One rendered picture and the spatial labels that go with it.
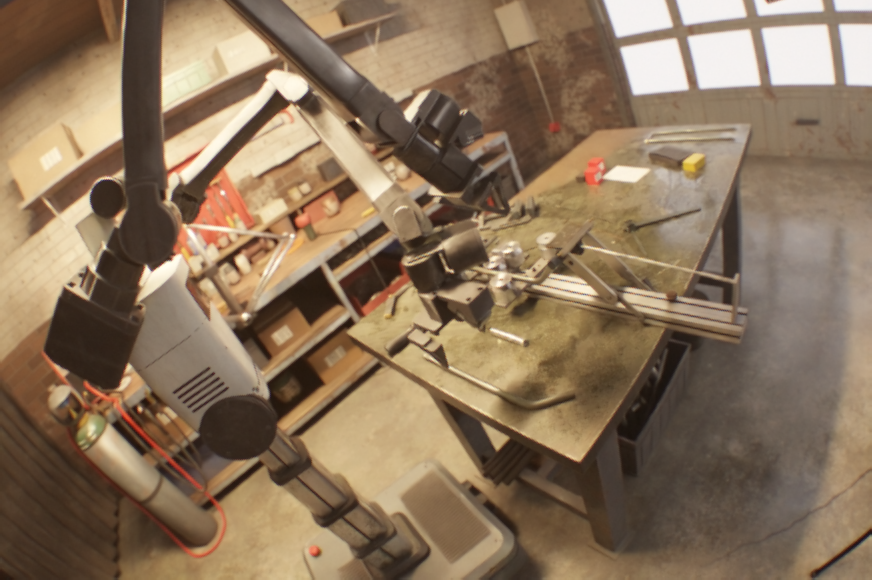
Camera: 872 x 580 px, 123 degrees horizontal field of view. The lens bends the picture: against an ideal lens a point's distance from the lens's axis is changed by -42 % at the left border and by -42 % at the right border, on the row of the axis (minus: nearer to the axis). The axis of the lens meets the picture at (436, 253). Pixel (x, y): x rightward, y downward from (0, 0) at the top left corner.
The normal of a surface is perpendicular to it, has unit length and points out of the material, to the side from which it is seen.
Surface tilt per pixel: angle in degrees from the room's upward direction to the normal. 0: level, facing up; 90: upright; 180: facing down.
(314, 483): 90
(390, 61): 90
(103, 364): 90
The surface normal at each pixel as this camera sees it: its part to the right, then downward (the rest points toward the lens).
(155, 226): 0.51, 0.18
